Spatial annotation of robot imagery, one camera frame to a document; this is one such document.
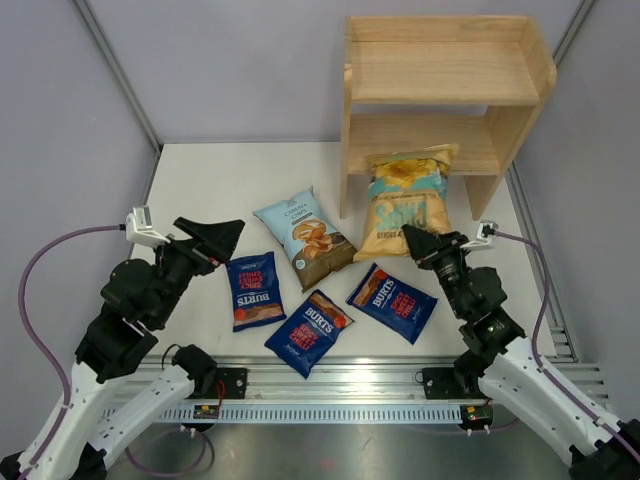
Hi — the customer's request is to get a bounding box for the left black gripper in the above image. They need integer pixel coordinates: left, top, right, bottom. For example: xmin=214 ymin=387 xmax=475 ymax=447
xmin=151 ymin=217 xmax=245 ymax=327

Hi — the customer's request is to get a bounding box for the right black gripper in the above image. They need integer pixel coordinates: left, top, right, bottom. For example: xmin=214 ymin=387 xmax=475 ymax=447
xmin=401 ymin=226 xmax=470 ymax=318

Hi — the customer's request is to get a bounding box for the yellow kettle chips bag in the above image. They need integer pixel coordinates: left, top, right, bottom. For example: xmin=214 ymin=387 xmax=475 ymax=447
xmin=353 ymin=144 xmax=459 ymax=262

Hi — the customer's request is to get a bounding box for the blue burts bag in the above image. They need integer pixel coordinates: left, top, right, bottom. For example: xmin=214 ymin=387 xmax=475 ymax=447
xmin=226 ymin=251 xmax=286 ymax=333
xmin=264 ymin=289 xmax=355 ymax=379
xmin=346 ymin=263 xmax=438 ymax=344

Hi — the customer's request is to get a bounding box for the light blue cassava chips bag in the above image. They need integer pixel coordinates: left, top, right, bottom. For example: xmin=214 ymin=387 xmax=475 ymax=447
xmin=253 ymin=187 xmax=356 ymax=292

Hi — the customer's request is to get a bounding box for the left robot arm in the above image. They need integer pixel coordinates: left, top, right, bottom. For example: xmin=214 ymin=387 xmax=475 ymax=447
xmin=1 ymin=207 xmax=245 ymax=479

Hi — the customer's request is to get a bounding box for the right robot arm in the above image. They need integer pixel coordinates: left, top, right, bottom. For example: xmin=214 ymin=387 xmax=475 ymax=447
xmin=402 ymin=224 xmax=639 ymax=479

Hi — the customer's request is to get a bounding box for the wooden two-tier shelf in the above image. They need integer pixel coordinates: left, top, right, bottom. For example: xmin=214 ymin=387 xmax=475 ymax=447
xmin=339 ymin=15 xmax=557 ymax=219

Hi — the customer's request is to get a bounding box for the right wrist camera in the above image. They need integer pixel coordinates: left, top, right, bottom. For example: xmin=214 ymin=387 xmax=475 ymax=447
xmin=461 ymin=220 xmax=499 ymax=251

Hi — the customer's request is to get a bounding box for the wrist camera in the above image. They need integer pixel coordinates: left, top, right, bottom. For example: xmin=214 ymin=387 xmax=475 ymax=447
xmin=461 ymin=220 xmax=499 ymax=251
xmin=125 ymin=205 xmax=169 ymax=249

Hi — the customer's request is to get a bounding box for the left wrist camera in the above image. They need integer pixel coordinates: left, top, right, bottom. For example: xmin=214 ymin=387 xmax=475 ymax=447
xmin=125 ymin=205 xmax=169 ymax=249

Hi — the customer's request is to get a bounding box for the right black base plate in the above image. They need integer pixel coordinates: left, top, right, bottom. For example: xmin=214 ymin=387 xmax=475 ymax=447
xmin=414 ymin=366 xmax=487 ymax=401

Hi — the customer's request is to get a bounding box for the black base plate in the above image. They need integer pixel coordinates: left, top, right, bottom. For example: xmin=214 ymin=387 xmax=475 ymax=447
xmin=414 ymin=366 xmax=487 ymax=401
xmin=189 ymin=367 xmax=248 ymax=400

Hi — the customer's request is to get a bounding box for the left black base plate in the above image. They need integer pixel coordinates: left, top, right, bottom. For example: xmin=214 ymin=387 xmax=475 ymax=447
xmin=189 ymin=367 xmax=248 ymax=400

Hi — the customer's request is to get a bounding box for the aluminium mounting rail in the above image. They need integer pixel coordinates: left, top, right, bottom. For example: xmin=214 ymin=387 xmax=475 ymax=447
xmin=99 ymin=354 xmax=614 ymax=409

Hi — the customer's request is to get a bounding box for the white slotted cable duct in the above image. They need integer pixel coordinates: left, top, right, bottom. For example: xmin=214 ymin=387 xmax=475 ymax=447
xmin=153 ymin=402 xmax=462 ymax=425

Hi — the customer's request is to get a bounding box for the left aluminium frame post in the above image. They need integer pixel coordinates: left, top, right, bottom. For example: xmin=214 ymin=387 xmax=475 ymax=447
xmin=70 ymin=0 xmax=163 ymax=156

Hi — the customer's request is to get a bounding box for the aluminium frame post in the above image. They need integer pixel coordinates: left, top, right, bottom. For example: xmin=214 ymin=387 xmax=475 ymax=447
xmin=552 ymin=0 xmax=599 ymax=67
xmin=70 ymin=0 xmax=163 ymax=156

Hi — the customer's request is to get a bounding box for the right aluminium frame post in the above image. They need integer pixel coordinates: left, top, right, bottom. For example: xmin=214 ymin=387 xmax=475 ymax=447
xmin=552 ymin=0 xmax=599 ymax=67

